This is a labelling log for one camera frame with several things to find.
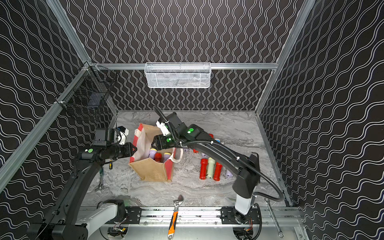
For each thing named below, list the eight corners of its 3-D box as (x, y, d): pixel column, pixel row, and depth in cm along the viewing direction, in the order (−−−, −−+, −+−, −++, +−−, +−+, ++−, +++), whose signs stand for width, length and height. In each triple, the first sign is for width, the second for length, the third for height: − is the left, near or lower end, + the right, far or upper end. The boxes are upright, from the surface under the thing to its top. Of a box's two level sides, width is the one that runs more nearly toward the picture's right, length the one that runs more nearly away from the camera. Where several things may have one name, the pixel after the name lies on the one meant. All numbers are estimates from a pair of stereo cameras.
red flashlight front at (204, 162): (200, 179, 88) (200, 177, 86) (199, 161, 96) (199, 158, 93) (208, 179, 88) (209, 177, 86) (207, 161, 96) (208, 158, 93)
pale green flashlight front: (206, 178, 89) (206, 175, 86) (208, 159, 96) (208, 157, 94) (213, 179, 88) (214, 177, 86) (214, 160, 96) (215, 158, 93)
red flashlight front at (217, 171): (211, 179, 88) (212, 177, 86) (215, 163, 95) (216, 161, 93) (219, 181, 88) (220, 180, 86) (222, 165, 94) (223, 163, 92)
